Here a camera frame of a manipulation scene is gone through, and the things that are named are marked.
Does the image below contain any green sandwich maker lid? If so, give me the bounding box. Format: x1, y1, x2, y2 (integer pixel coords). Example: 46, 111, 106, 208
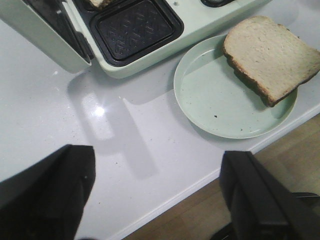
0, 0, 92, 73

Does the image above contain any green breakfast maker base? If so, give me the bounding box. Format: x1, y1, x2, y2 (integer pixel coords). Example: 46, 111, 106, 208
63, 0, 266, 79

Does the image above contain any bread slice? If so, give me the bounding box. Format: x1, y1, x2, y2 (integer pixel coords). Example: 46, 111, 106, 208
223, 15, 320, 107
87, 0, 114, 10

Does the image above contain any green round plate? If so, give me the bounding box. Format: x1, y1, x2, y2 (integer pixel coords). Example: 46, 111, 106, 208
173, 35, 298, 139

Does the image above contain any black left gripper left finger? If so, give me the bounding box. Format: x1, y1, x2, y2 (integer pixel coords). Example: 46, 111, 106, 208
0, 144, 96, 240

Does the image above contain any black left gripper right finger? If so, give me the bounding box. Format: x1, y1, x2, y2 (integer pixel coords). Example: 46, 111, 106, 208
219, 151, 320, 240

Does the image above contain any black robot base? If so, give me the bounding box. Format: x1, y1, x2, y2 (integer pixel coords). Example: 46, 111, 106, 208
209, 191, 320, 240

